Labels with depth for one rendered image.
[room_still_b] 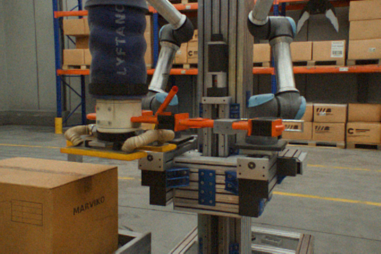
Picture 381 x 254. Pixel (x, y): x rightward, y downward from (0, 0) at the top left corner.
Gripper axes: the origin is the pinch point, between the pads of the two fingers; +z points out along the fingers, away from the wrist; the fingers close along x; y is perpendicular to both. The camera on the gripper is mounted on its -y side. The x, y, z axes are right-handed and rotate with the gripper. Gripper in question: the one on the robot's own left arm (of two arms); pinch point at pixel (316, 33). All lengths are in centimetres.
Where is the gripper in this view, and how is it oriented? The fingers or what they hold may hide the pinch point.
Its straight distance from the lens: 174.6
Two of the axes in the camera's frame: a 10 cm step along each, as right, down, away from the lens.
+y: 3.5, -0.8, 9.3
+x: -9.4, -0.3, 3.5
